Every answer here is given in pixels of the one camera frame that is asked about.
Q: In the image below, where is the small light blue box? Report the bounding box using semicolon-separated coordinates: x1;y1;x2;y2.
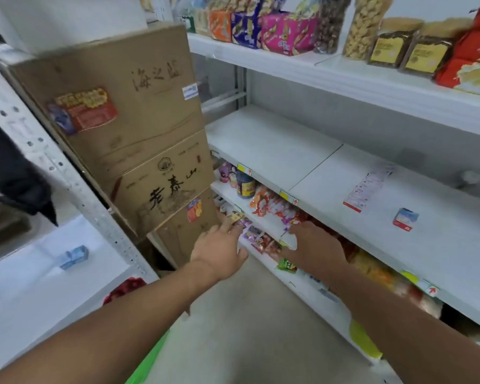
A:
59;245;90;271

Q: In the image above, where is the white and red sachet strip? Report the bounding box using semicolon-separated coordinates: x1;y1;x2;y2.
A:
343;165;396;213

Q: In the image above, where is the small red and blue box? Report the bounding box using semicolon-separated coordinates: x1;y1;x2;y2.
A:
392;208;420;232

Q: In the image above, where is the pink snack box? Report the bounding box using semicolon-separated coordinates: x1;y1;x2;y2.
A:
260;12;319;57

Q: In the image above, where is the small brown cardboard box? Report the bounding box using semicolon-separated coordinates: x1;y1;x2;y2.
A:
151;187;221;270

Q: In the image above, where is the white metal shelving unit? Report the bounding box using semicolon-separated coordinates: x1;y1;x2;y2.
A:
152;0;480;368

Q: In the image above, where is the brown packet with yellow label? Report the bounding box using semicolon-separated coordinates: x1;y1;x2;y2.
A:
367;17;425;69
399;18;473;78

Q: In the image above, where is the person's right forearm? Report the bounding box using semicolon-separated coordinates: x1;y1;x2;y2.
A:
321;264;480;384

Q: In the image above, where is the purple snack box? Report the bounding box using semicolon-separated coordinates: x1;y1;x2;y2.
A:
230;11;263;50

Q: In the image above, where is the dark red packet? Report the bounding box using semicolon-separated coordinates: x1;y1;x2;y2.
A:
103;277;148;306

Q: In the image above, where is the person's left forearm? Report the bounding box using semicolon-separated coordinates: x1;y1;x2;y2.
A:
0;259;226;384

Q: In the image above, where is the person's left hand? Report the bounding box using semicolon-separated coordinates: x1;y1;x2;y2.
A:
190;215;249;282

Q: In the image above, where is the white perforated metal rack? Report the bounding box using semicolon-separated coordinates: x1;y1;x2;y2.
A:
0;44;161;372

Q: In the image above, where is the green plastic bag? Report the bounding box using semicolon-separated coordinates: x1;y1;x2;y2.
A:
125;329;171;384

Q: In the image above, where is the yellow-green round tag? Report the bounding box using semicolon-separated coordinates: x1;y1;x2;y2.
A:
349;319;384;360

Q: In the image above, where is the orange snack box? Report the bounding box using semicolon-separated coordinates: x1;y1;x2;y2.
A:
208;10;233;43

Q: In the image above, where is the large brown cardboard box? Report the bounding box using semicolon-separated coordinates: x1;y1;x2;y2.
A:
8;24;206;192

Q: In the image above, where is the person's right hand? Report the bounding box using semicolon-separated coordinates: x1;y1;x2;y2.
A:
280;221;349;277

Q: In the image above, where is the blue jar with yellow label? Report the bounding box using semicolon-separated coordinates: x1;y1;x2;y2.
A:
236;170;257;199

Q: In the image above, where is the stack of red snack packets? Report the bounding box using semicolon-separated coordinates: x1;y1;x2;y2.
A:
434;0;480;96

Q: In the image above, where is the row of colourful snack packets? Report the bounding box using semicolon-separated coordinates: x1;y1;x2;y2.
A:
217;161;444;319

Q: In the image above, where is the cardboard box with black characters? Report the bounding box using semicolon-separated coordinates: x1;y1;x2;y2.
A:
109;129;217;238

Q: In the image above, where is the clear bag of brown nuts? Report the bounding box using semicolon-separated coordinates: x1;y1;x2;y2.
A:
313;0;353;55

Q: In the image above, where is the black cloth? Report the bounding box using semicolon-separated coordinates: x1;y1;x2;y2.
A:
0;111;59;227

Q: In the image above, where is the clear bag of beige snacks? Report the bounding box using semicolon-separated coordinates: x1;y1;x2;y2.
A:
342;0;396;61

